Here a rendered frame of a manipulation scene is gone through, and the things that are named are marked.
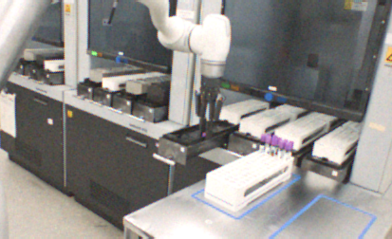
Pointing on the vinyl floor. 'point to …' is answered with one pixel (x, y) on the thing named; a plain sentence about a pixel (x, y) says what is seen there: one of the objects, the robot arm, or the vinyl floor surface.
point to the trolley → (270, 213)
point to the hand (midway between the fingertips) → (205, 128)
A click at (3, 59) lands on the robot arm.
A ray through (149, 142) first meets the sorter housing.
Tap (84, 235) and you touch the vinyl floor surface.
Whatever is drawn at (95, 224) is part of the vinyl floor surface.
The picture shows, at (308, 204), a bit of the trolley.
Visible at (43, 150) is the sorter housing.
